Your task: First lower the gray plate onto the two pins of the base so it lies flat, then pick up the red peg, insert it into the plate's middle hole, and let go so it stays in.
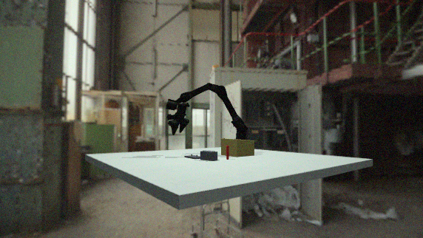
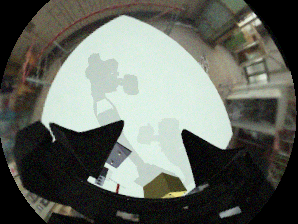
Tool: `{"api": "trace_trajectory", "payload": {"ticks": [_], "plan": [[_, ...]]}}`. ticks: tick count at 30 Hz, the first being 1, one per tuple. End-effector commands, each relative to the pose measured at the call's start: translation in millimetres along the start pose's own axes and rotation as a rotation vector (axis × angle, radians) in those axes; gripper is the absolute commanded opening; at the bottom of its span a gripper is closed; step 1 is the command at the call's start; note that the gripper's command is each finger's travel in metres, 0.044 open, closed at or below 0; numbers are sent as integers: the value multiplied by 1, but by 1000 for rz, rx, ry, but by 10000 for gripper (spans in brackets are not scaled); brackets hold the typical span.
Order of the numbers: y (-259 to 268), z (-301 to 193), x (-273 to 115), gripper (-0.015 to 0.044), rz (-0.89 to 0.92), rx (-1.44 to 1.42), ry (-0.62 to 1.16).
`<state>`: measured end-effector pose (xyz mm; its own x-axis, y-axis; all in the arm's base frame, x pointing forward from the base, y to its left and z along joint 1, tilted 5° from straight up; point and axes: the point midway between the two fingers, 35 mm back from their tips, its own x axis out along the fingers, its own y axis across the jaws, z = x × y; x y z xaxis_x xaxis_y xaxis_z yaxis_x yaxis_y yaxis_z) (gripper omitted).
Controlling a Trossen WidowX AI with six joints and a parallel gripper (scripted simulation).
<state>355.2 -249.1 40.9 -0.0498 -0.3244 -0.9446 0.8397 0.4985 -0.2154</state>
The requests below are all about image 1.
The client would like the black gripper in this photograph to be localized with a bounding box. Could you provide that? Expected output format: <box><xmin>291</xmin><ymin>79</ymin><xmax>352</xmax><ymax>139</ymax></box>
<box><xmin>168</xmin><ymin>111</ymin><xmax>189</xmax><ymax>135</ymax></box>

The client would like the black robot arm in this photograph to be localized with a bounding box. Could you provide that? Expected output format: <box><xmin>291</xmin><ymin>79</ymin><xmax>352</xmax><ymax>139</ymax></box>
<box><xmin>166</xmin><ymin>83</ymin><xmax>248</xmax><ymax>140</ymax></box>

